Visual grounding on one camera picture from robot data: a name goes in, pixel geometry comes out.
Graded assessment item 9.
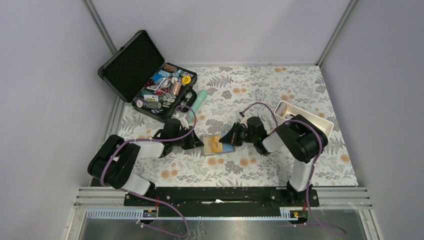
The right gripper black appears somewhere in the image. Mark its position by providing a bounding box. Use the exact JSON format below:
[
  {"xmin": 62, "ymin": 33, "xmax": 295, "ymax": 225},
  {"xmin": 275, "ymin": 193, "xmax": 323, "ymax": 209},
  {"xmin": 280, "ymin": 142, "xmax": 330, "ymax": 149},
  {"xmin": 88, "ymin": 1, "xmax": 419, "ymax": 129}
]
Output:
[{"xmin": 219, "ymin": 122, "xmax": 257, "ymax": 147}]

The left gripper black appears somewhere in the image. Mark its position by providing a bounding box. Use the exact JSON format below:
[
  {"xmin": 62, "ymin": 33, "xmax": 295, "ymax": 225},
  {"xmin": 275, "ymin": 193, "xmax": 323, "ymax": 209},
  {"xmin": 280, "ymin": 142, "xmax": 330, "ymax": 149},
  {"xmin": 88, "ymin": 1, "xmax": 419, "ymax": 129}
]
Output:
[{"xmin": 171, "ymin": 126, "xmax": 204, "ymax": 150}]

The taupe leather card holder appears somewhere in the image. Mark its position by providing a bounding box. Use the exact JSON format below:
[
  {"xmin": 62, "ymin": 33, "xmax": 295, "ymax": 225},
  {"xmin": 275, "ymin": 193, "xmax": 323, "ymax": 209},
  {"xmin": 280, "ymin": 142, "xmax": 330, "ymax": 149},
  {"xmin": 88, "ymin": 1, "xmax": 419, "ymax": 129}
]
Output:
[{"xmin": 200, "ymin": 134, "xmax": 236, "ymax": 157}]

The orange illustrated credit card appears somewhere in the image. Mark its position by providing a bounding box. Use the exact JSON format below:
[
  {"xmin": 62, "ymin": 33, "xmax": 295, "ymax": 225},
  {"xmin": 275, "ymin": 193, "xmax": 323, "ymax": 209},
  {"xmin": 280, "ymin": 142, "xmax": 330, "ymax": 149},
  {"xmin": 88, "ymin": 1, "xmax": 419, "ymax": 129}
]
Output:
[{"xmin": 202, "ymin": 134, "xmax": 224, "ymax": 155}]

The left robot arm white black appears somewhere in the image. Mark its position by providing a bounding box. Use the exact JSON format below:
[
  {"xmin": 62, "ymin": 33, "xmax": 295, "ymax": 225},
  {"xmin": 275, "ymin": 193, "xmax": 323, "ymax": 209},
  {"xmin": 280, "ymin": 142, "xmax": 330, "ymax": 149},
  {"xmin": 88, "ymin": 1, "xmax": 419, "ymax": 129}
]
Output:
[{"xmin": 87, "ymin": 118, "xmax": 204, "ymax": 206}]

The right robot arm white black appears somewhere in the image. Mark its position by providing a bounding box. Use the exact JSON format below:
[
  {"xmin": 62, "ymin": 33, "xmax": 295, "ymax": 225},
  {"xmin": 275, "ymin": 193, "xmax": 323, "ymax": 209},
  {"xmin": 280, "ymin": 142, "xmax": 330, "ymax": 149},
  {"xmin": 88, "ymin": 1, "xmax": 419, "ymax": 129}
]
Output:
[{"xmin": 219, "ymin": 114, "xmax": 328, "ymax": 206}]

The playing card deck box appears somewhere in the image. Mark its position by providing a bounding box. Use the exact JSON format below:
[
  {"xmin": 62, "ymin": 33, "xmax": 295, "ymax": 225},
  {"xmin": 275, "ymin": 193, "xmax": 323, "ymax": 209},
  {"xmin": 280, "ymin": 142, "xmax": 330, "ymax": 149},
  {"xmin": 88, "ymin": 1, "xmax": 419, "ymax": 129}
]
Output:
[{"xmin": 143, "ymin": 94, "xmax": 160, "ymax": 102}]

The floral patterned table mat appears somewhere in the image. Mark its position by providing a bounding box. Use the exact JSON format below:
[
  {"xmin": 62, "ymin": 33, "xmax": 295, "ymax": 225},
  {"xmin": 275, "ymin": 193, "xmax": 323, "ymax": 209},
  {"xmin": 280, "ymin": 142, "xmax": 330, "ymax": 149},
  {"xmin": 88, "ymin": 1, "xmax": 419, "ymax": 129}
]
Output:
[{"xmin": 105, "ymin": 65, "xmax": 359, "ymax": 188}]

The mint green tube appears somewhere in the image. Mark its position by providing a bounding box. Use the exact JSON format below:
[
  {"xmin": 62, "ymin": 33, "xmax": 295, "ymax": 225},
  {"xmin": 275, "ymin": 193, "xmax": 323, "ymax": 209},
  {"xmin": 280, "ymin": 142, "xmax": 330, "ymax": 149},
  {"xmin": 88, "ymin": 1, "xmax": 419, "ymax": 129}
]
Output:
[{"xmin": 186, "ymin": 89, "xmax": 209, "ymax": 122}]

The white rectangular tray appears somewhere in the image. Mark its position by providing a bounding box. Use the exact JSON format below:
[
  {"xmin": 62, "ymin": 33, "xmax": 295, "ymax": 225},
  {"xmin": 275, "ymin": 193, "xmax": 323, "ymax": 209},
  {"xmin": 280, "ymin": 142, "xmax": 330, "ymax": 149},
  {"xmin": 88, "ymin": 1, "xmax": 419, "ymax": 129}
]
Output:
[{"xmin": 273, "ymin": 100, "xmax": 334, "ymax": 138}]

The yellow poker chip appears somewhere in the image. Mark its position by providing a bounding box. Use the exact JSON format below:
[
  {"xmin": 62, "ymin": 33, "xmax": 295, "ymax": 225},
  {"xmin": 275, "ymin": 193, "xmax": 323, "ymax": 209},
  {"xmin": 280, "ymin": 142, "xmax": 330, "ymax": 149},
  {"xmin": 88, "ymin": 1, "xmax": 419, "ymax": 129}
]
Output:
[{"xmin": 181, "ymin": 75, "xmax": 192, "ymax": 85}]

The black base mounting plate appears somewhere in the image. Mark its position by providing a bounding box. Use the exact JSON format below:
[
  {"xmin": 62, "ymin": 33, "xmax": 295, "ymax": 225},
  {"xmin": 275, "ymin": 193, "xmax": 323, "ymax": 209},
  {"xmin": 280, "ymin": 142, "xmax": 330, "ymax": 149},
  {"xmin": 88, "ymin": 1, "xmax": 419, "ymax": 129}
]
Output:
[{"xmin": 123, "ymin": 186, "xmax": 320, "ymax": 218}]

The black poker chip case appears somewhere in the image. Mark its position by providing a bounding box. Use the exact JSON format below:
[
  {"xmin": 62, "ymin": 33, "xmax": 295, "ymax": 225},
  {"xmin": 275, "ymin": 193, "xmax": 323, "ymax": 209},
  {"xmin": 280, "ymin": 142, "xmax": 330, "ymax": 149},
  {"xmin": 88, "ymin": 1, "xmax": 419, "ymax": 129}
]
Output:
[{"xmin": 97, "ymin": 30, "xmax": 198, "ymax": 122}]

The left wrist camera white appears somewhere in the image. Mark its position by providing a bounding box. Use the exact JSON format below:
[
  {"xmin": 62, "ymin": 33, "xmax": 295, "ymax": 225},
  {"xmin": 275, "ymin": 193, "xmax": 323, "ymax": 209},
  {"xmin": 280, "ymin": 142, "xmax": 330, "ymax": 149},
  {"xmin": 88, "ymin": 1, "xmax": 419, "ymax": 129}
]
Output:
[{"xmin": 173, "ymin": 112, "xmax": 189, "ymax": 129}]

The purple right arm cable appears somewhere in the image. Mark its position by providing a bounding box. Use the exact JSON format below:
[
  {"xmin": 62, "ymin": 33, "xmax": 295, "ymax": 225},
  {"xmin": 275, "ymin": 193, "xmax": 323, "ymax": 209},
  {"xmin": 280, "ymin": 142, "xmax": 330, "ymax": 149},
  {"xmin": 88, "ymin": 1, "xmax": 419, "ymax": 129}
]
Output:
[{"xmin": 239, "ymin": 101, "xmax": 349, "ymax": 238}]

